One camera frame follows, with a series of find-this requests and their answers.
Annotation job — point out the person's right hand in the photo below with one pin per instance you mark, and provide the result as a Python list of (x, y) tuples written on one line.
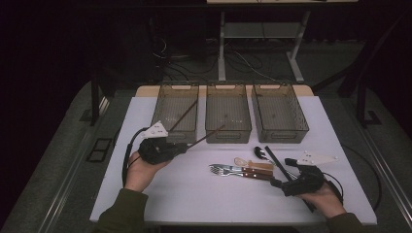
[(324, 202)]

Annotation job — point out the metal spoon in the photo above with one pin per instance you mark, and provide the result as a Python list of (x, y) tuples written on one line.
[(260, 153)]

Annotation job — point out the brown wooden chopstick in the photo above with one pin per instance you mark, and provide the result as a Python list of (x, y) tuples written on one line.
[(207, 136), (183, 115)]

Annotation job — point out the translucent amber plastic spoon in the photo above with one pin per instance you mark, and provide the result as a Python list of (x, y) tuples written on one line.
[(259, 165)]

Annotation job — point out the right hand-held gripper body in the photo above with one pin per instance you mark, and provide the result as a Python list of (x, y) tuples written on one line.
[(307, 181)]

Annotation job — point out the metal floor rail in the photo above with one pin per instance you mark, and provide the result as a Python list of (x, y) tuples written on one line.
[(69, 181), (388, 168)]

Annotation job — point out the person's left hand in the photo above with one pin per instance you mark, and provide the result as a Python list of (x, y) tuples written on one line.
[(139, 173)]

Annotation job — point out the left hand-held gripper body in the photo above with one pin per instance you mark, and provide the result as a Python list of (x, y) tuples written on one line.
[(155, 150)]

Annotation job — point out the smoky translucent plastic bin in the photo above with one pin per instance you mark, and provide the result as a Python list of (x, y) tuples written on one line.
[(278, 113), (226, 110), (168, 106)]

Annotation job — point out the black metal stand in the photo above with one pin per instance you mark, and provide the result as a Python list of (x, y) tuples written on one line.
[(94, 103), (361, 106)]

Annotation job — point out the white table cover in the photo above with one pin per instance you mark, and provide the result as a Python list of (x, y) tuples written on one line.
[(200, 200)]

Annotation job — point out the white metal desk frame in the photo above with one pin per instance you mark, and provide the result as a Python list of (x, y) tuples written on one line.
[(222, 48)]

